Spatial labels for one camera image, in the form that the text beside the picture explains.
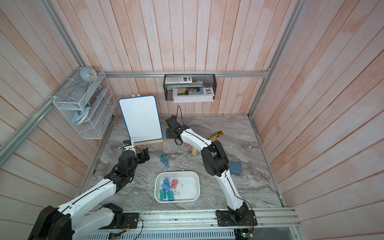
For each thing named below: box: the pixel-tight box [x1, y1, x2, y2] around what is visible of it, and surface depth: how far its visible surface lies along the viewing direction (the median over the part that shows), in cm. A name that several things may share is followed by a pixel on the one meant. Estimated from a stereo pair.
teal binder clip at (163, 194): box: [159, 189, 167, 200], surface depth 82 cm
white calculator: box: [165, 76, 193, 85], surface depth 92 cm
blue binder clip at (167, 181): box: [162, 177, 171, 187], surface depth 87 cm
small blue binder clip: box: [161, 183, 170, 191], surface depth 83 cm
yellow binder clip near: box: [192, 147, 198, 157], surface depth 100 cm
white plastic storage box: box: [154, 171, 201, 204], surface depth 85 cm
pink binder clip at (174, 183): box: [171, 179, 178, 189], surface depth 86 cm
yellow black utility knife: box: [208, 130, 225, 140], surface depth 109 cm
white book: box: [172, 86, 215, 103], surface depth 96 cm
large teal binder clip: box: [167, 190, 175, 201], surface depth 81 cm
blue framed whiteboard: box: [118, 95, 163, 144], surface depth 88 cm
